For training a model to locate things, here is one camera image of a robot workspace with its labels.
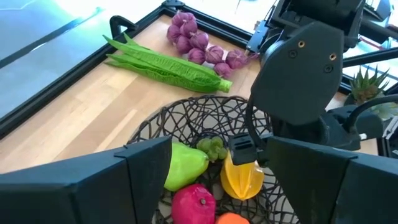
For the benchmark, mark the yellow starfruit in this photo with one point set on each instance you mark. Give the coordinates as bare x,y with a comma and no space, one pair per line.
241,182

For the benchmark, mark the black aluminium table frame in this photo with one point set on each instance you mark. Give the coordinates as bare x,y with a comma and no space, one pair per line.
62,82

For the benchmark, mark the round grey placemat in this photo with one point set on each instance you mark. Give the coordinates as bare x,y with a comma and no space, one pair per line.
217,119

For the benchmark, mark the large succulent arrangement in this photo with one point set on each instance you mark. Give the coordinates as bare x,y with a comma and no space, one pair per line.
367,88

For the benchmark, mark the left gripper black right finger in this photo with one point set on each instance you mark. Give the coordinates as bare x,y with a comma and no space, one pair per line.
342,193

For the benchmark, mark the green pear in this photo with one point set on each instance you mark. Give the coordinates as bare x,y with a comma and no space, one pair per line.
185,168

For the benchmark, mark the green romaine lettuce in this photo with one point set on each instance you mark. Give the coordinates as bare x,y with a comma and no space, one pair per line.
174,70

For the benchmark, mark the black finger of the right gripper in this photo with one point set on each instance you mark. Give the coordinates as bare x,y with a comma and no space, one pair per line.
244,149

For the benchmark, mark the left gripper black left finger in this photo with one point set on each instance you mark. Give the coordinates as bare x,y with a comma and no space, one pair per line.
77,189

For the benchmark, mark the orange fruit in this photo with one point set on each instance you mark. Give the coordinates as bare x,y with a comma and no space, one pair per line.
231,218

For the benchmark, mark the red pomegranate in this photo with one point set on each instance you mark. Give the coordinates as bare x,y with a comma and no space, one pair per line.
192,205

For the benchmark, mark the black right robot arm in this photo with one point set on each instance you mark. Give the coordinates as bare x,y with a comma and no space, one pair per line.
295,77

